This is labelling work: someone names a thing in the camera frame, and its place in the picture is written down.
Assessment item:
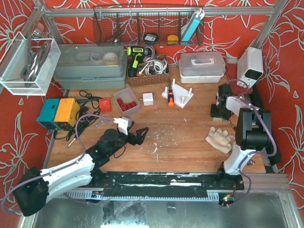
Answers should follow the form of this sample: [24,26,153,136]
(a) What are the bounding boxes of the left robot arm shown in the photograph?
[12,127,149,217]

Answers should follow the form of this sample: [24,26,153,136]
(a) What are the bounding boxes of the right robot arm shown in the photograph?
[210,84,277,189]

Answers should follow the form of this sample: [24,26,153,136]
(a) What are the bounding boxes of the translucent spring bin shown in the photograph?
[113,87,140,116]

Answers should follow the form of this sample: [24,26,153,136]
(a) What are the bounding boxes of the small red springs in bin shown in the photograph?
[117,98,137,112]

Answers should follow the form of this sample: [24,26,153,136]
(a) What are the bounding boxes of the beige work glove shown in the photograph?
[205,127,235,154]

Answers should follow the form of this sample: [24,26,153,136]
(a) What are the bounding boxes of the red cube block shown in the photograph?
[99,98,112,113]

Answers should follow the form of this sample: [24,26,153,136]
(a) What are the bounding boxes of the white cube power socket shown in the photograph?
[142,93,154,106]

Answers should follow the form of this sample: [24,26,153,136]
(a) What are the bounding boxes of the white peg board fixture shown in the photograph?
[161,78,194,108]

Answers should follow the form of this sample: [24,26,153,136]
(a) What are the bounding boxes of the white plastic storage box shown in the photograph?
[179,52,226,84]

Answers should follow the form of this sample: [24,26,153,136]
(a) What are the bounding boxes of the white bench power supply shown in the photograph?
[237,47,263,88]

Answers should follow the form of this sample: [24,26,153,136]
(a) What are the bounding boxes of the orange black screwdriver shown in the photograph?
[167,84,174,107]

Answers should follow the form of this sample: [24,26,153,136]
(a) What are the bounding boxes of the woven wicker basket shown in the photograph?
[126,66,170,86]

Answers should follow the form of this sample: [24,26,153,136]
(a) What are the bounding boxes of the yellow teal soldering station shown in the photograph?
[37,98,80,131]

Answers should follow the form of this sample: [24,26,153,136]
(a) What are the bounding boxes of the grey plastic tape container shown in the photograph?
[54,44,127,90]

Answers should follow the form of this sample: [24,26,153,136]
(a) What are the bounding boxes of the yellow tape measure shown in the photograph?
[167,35,179,45]

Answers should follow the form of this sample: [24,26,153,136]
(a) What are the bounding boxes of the clear acrylic hanging box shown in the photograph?
[0,32,61,96]

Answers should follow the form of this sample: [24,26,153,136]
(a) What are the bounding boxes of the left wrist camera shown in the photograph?
[114,116,132,135]

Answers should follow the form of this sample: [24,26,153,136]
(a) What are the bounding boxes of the small metal bracket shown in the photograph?
[95,118,110,127]

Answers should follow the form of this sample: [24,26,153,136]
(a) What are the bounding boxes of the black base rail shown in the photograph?
[85,171,245,190]

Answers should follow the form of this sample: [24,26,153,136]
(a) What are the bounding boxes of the soldering iron with cable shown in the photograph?
[53,90,102,147]

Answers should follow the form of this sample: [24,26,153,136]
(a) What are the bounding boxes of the white coiled cables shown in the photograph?
[139,59,169,76]

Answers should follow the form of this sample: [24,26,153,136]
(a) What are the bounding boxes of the green cordless drill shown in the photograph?
[126,46,153,77]

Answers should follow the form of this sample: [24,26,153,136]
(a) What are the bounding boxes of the black wire wall basket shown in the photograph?
[93,3,204,46]

